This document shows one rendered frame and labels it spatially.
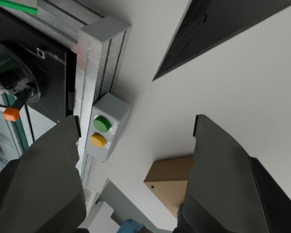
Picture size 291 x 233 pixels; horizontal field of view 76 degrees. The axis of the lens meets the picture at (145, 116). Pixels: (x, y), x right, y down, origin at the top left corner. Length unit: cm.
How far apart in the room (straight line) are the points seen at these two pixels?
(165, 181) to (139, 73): 29
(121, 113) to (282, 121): 32
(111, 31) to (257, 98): 29
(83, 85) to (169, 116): 21
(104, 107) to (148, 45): 16
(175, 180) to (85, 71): 33
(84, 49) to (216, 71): 24
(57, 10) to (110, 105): 20
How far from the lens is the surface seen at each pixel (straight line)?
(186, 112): 44
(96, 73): 36
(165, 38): 38
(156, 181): 55
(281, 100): 41
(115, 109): 42
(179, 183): 51
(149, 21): 38
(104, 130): 43
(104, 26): 37
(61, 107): 48
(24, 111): 77
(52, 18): 37
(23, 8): 30
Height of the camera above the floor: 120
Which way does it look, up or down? 43 degrees down
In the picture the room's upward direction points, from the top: 145 degrees counter-clockwise
